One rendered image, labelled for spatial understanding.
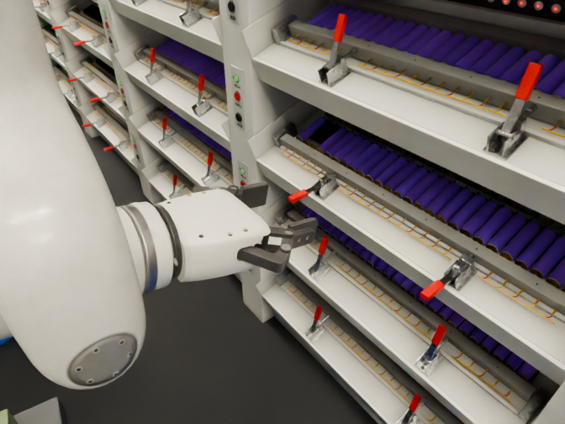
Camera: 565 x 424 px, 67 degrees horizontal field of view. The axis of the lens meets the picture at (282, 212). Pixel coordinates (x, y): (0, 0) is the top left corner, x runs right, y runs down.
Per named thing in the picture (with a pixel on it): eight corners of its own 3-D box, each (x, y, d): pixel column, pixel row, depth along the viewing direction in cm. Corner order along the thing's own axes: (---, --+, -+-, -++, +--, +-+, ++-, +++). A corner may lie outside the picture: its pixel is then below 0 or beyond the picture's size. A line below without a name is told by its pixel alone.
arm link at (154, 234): (112, 260, 44) (139, 252, 46) (147, 312, 39) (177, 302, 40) (109, 188, 40) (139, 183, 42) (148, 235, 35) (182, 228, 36)
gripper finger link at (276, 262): (208, 241, 44) (250, 227, 47) (256, 283, 39) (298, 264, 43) (209, 231, 43) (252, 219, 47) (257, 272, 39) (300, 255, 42)
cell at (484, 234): (511, 219, 61) (483, 247, 59) (499, 212, 62) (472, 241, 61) (513, 210, 60) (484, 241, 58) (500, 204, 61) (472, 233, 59)
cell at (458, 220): (485, 205, 64) (457, 233, 62) (474, 199, 65) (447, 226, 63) (486, 198, 62) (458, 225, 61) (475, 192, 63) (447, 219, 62)
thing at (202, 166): (242, 227, 107) (221, 191, 97) (143, 139, 145) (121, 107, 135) (301, 177, 112) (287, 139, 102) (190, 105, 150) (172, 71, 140)
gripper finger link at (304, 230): (262, 254, 45) (308, 239, 49) (281, 271, 43) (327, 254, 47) (266, 229, 44) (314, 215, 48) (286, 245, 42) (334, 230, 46)
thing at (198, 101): (237, 156, 95) (213, 107, 85) (130, 81, 133) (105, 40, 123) (303, 105, 100) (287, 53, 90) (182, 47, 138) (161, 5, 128)
